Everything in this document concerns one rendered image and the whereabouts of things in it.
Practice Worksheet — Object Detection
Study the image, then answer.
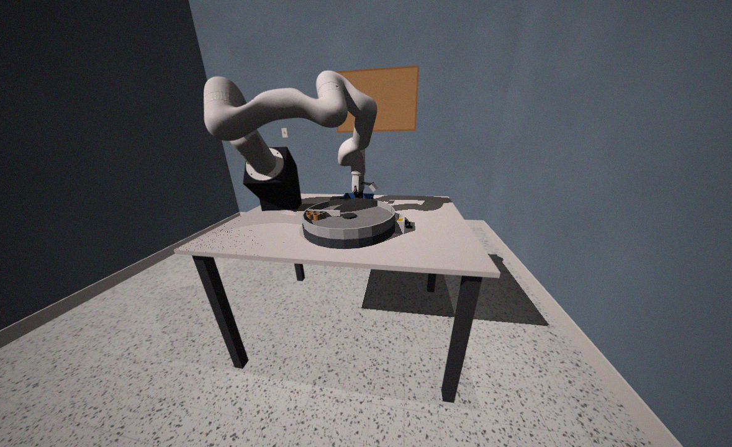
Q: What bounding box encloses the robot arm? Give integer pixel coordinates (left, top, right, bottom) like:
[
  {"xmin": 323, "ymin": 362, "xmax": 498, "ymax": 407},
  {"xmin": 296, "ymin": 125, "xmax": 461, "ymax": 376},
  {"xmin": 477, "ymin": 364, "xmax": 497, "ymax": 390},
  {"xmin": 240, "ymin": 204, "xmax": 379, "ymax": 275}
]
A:
[{"xmin": 204, "ymin": 70, "xmax": 377, "ymax": 181}]

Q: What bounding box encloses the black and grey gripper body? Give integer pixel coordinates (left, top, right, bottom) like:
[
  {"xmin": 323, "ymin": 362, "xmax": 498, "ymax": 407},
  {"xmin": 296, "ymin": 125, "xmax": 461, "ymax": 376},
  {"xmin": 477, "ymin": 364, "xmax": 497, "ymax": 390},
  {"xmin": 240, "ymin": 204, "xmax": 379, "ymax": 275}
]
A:
[{"xmin": 352, "ymin": 174, "xmax": 364, "ymax": 192}]

